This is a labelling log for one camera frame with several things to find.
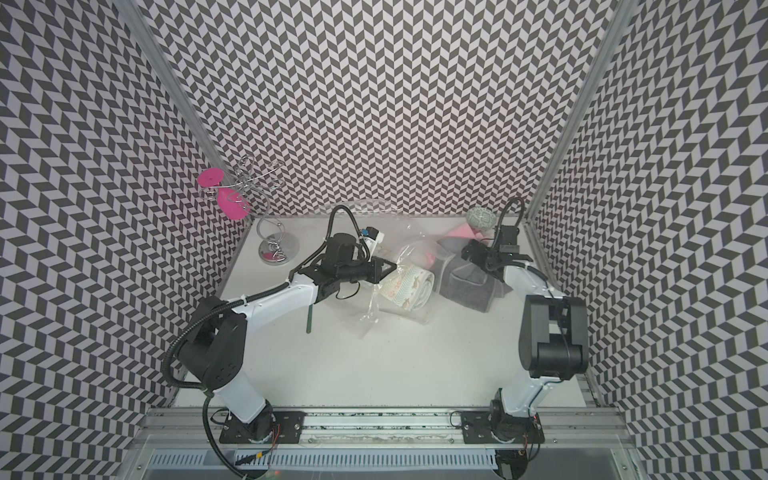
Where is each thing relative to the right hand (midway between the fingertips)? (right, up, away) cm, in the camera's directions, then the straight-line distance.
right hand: (474, 259), depth 95 cm
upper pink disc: (-79, +24, -9) cm, 83 cm away
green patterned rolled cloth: (+8, +15, +21) cm, 27 cm away
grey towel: (-3, -7, -1) cm, 8 cm away
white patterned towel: (-21, -9, -1) cm, 23 cm away
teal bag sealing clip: (-52, -18, -3) cm, 55 cm away
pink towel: (-1, +9, +9) cm, 13 cm away
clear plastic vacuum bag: (-23, +3, -12) cm, 26 cm away
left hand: (-25, -2, -11) cm, 28 cm away
